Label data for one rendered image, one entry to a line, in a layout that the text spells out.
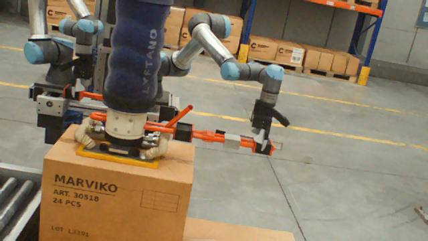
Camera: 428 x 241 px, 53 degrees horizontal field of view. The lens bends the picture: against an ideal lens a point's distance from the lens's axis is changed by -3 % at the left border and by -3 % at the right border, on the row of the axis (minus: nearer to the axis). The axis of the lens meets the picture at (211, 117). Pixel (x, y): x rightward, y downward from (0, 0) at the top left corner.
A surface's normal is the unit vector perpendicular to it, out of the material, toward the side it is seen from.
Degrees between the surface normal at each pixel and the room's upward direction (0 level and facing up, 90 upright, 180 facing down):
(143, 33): 80
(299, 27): 90
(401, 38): 90
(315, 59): 91
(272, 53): 90
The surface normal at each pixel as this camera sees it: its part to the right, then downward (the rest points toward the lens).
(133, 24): -0.04, 0.09
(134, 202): 0.01, 0.33
